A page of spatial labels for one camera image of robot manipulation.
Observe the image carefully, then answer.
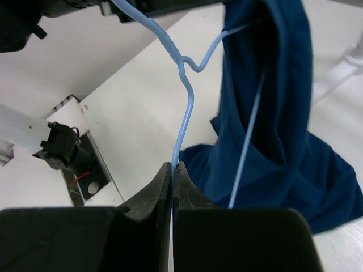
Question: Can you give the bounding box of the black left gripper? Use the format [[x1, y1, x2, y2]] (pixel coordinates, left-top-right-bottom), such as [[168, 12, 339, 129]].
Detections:
[[99, 0, 226, 23]]

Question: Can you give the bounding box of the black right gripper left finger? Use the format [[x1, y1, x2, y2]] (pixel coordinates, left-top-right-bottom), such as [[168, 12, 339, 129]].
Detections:
[[1, 163, 171, 271]]

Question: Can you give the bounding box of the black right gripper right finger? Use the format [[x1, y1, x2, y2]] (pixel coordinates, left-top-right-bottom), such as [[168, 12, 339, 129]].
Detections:
[[172, 163, 323, 271]]

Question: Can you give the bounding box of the light blue wire hanger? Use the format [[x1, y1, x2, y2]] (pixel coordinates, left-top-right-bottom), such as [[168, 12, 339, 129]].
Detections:
[[113, 1, 265, 209]]

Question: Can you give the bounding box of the blue t shirt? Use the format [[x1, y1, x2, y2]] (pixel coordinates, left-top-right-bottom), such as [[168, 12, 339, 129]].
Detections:
[[179, 1, 362, 233]]

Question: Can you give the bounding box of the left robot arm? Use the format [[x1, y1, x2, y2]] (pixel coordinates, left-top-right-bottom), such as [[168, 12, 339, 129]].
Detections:
[[1, 1, 226, 173]]

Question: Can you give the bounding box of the white clothes rack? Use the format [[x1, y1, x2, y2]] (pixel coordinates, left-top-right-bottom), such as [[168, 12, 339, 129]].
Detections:
[[312, 36, 362, 104]]

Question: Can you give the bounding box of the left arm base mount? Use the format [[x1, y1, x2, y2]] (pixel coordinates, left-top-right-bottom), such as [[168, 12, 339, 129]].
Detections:
[[61, 132, 124, 207]]

